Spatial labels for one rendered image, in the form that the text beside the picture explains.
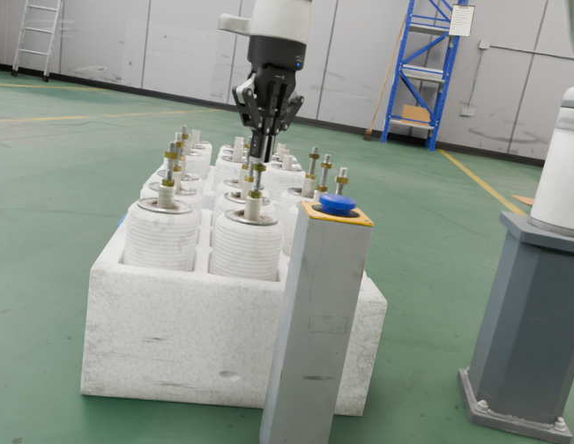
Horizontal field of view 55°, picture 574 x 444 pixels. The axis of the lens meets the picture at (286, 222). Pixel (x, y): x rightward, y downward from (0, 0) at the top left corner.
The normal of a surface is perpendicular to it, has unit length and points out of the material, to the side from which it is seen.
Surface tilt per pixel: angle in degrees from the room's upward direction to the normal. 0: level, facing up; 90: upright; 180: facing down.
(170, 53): 90
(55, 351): 0
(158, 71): 90
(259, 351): 90
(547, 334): 90
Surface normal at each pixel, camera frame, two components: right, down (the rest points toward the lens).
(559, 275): -0.17, 0.21
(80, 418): 0.16, -0.96
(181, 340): 0.11, 0.25
